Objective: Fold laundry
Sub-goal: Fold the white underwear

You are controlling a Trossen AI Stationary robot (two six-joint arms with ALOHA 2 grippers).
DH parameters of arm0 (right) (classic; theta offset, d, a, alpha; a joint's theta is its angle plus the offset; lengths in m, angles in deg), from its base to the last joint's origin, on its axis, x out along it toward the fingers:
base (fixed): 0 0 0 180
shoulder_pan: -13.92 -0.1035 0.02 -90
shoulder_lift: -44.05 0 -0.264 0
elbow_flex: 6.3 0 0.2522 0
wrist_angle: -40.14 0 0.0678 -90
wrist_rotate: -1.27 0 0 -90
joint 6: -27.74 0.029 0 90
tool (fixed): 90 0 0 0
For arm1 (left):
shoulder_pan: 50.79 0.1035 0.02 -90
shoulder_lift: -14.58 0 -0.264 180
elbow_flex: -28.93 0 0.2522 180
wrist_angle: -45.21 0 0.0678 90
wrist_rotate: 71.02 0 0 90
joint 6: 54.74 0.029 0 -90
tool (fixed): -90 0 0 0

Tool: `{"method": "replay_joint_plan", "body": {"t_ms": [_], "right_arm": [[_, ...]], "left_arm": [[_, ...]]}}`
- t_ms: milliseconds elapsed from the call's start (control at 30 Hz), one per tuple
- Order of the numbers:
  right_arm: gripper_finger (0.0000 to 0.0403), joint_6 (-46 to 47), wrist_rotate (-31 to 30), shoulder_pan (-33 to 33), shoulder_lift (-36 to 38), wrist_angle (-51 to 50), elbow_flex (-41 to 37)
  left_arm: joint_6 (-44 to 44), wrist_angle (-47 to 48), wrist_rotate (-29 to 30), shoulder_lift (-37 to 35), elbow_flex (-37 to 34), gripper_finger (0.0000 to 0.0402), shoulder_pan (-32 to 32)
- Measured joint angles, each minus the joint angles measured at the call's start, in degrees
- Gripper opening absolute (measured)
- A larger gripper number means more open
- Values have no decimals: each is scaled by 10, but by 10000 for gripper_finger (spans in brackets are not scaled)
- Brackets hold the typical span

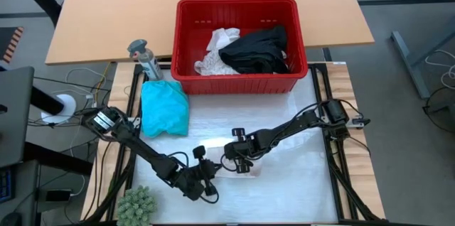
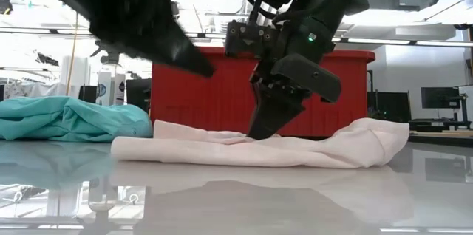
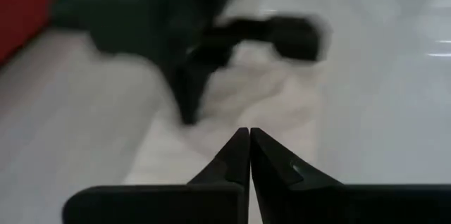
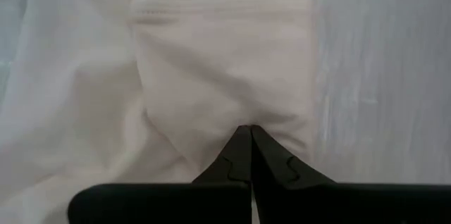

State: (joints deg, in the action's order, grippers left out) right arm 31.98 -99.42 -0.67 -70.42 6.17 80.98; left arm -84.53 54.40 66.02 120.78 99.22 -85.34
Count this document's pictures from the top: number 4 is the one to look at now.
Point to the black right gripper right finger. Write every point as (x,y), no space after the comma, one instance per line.
(275,167)

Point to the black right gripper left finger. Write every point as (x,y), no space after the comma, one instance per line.
(236,160)

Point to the white garment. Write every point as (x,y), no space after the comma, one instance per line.
(176,76)

